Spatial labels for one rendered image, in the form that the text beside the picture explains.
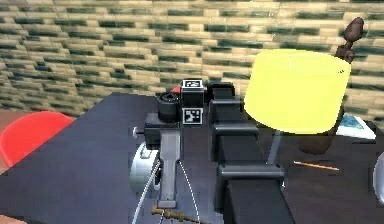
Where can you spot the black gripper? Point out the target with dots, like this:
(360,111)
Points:
(169,146)

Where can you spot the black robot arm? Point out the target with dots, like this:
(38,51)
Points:
(248,200)

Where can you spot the red chair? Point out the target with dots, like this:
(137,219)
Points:
(31,133)

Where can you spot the yellow table lamp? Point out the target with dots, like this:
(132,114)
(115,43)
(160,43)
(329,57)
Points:
(296,93)

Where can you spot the brown knobbly stick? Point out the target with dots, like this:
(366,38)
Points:
(171,214)

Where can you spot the white round alarm clock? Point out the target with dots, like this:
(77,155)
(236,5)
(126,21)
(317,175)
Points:
(139,173)

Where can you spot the black table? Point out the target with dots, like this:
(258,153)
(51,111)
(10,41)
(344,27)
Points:
(83,156)

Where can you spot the small red object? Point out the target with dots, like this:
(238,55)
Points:
(176,89)

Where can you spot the orange pencil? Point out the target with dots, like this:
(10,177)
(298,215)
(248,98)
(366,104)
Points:
(316,165)

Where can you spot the white and teal book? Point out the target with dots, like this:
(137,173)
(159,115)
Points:
(358,128)

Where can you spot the grey round object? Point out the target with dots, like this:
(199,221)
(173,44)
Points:
(380,180)

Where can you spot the brown carved statue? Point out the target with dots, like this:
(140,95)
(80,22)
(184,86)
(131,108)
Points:
(353,31)

